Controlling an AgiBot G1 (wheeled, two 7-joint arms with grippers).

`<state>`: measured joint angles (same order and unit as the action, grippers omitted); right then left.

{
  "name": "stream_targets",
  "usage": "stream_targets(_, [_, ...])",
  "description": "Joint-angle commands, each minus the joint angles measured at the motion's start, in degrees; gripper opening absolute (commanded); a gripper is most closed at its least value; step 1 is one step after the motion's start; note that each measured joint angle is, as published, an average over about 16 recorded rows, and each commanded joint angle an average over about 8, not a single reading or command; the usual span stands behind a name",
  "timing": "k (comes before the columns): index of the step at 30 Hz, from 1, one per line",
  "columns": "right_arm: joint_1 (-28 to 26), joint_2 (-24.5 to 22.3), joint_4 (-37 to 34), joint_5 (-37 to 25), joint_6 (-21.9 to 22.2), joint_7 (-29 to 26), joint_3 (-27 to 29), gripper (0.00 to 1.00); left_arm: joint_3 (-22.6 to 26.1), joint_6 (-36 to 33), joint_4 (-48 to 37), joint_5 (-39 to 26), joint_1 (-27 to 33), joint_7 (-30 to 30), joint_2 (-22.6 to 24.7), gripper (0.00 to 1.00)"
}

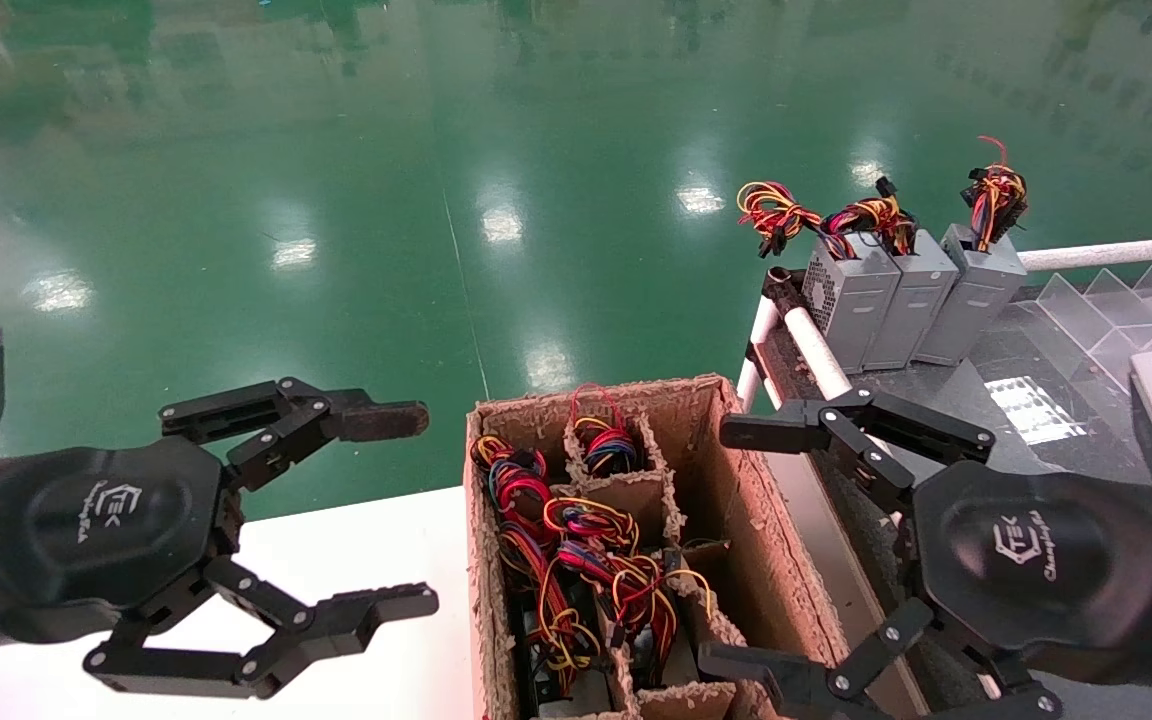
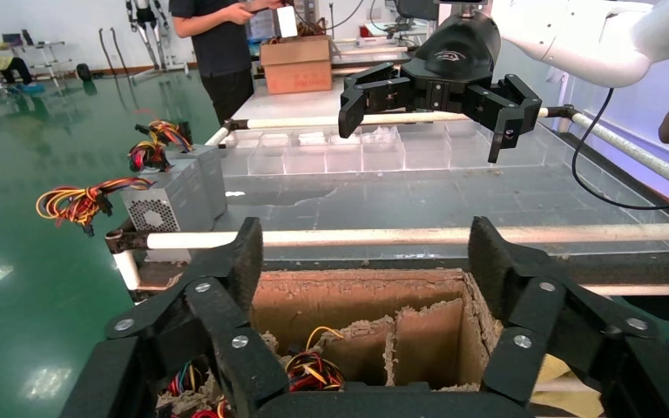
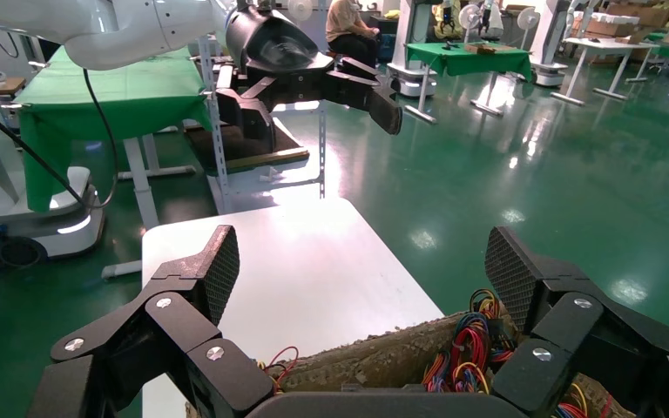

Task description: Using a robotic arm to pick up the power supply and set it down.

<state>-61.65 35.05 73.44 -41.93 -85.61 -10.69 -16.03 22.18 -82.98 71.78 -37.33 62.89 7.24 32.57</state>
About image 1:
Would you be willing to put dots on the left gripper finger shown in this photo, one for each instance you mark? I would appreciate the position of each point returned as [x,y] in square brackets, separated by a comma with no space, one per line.
[286,415]
[316,630]

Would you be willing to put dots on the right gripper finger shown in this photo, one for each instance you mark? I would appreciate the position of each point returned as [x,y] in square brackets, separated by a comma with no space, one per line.
[816,695]
[866,425]

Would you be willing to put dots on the brown cardboard box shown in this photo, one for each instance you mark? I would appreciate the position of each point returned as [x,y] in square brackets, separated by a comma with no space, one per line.
[746,520]

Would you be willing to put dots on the clear acrylic divider tray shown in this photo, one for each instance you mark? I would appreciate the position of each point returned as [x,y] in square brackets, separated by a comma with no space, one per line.
[1116,310]

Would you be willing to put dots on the white rack pipe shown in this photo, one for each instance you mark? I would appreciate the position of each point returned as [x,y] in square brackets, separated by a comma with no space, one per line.
[1106,253]
[818,350]
[764,320]

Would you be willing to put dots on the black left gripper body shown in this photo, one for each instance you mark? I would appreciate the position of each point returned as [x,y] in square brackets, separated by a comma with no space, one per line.
[106,520]

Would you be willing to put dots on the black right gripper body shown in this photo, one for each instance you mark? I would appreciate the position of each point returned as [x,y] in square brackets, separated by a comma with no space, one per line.
[1036,560]

